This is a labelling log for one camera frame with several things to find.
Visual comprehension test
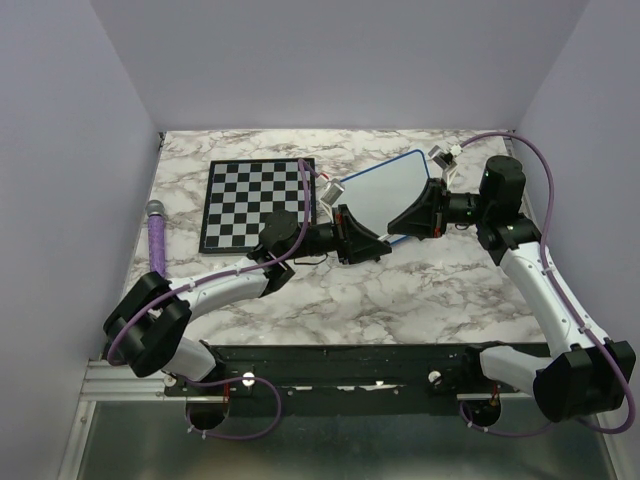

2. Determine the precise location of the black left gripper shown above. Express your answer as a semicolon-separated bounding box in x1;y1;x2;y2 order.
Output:
283;205;392;265

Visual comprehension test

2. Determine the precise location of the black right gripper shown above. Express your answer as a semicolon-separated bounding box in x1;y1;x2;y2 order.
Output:
389;178;493;238

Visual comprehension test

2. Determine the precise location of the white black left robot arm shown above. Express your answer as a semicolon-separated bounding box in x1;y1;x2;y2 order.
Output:
103;205;392;395

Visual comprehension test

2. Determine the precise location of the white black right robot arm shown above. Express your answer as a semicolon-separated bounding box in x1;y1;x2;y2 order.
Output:
387;155;636;423

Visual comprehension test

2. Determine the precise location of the blue framed whiteboard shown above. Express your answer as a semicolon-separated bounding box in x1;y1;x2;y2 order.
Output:
335;149;430;245

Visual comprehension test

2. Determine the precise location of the black white chessboard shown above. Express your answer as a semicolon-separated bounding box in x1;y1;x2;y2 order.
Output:
199;158;317;255

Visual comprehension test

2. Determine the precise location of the purple toy microphone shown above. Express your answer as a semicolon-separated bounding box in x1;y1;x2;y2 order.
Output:
145;200;166;277

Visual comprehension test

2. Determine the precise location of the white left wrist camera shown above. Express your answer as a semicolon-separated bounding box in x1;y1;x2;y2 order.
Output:
319;179;345;215

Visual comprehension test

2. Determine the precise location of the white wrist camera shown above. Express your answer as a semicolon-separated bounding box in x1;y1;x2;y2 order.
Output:
319;179;345;215
428;144;463;185

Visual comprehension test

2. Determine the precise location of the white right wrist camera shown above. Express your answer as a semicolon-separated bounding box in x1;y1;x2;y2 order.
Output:
428;144;463;185

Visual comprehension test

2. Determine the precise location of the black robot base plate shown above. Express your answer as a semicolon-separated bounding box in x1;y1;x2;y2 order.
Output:
164;344;519;425

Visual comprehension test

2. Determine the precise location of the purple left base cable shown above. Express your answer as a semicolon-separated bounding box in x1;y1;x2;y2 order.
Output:
186;373;285;442

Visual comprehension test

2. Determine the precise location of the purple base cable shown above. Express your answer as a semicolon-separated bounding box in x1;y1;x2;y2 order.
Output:
186;373;285;442
459;394;561;440

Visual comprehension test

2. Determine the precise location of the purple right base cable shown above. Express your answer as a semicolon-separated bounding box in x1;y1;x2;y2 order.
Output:
459;394;561;440

